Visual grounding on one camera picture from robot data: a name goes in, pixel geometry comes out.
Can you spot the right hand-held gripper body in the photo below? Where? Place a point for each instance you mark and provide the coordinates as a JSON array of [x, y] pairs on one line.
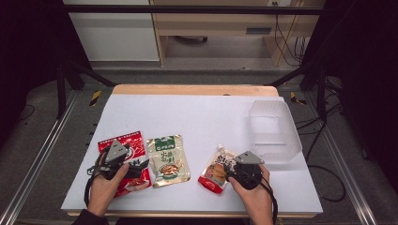
[[247, 170]]

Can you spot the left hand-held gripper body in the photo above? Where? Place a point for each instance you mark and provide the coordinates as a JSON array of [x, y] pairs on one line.
[[116, 152]]

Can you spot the red seasoning packet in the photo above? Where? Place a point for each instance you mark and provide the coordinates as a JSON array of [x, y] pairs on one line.
[[136, 146]]

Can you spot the green and beige seasoning packet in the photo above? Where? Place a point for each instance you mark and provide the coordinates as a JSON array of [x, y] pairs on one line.
[[169, 162]]

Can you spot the spouted sauce pouch white cap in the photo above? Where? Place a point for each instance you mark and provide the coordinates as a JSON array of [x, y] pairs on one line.
[[214, 175]]

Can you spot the clear plastic container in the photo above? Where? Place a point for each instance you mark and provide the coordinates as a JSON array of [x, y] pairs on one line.
[[275, 131]]

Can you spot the person's right hand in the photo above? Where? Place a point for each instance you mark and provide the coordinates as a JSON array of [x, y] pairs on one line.
[[254, 197]]

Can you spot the person's left hand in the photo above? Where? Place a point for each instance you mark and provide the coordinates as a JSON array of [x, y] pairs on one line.
[[104, 187]]

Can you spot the yellow and black tape strip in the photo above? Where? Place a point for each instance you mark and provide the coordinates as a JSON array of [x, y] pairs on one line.
[[95, 97], [295, 98]]

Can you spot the black metal stand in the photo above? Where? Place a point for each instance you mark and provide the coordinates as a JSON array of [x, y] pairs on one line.
[[320, 90], [62, 90]]

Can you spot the white cabinet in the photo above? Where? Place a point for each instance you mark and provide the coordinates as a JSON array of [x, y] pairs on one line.
[[115, 34]]

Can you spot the black curtain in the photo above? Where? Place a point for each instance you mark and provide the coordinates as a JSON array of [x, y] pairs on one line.
[[366, 62], [28, 47]]

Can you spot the wooden desk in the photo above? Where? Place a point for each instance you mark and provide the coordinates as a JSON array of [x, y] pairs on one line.
[[219, 25]]

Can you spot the metal floor rail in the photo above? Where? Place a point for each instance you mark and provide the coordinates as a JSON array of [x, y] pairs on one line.
[[37, 156], [344, 162]]

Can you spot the black horizontal frame bar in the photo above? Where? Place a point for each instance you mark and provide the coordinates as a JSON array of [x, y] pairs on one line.
[[187, 9]]

